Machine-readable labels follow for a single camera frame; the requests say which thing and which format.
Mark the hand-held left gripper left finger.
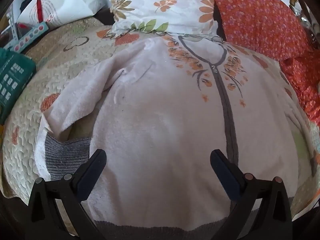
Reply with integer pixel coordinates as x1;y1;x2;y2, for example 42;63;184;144
24;149;107;240

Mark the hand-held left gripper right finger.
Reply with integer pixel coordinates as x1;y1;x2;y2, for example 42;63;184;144
210;149;293;240

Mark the pink fleece zip jacket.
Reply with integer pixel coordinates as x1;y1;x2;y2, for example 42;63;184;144
35;36;308;233

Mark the quilted patchwork bedspread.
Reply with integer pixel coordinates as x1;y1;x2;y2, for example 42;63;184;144
0;17;320;220

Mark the teal printed package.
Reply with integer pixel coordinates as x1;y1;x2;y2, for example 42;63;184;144
0;47;37;125

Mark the red floral blanket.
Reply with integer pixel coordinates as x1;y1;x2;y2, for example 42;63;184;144
212;0;320;128

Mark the white paper bag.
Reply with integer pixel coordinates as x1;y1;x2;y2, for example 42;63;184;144
17;0;110;29

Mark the white floral pillow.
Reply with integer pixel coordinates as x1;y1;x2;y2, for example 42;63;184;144
105;0;220;37

